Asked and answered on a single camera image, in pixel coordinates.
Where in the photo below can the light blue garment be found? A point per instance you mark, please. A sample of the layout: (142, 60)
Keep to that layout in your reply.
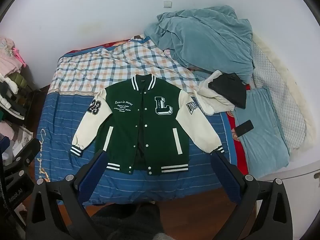
(262, 140)

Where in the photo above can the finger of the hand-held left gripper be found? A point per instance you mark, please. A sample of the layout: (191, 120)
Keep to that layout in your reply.
(23, 158)
(3, 145)

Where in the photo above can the green and white varsity jacket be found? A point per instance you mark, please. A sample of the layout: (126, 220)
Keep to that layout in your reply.
(125, 130)

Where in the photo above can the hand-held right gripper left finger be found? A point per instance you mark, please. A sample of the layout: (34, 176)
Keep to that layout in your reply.
(93, 173)

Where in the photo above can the cream ribbed sweater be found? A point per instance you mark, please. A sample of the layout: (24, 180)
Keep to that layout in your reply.
(280, 92)

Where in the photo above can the person's dark fleece clothing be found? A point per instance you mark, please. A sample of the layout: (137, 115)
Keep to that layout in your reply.
(127, 222)

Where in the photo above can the pink hanger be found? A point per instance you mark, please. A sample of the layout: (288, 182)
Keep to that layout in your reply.
(18, 55)

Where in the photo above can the white mattress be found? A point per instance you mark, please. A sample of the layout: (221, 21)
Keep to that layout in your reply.
(300, 167)

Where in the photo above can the teal blanket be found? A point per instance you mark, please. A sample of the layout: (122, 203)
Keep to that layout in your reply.
(205, 42)

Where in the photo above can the pile of clothes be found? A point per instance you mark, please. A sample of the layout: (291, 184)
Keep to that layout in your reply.
(10, 87)

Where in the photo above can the black phone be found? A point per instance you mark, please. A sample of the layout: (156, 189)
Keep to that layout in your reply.
(244, 128)

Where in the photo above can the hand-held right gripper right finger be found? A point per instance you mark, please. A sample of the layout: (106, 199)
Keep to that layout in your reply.
(226, 175)

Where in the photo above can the black jacket white fleece lining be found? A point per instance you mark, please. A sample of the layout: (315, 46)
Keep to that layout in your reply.
(230, 90)

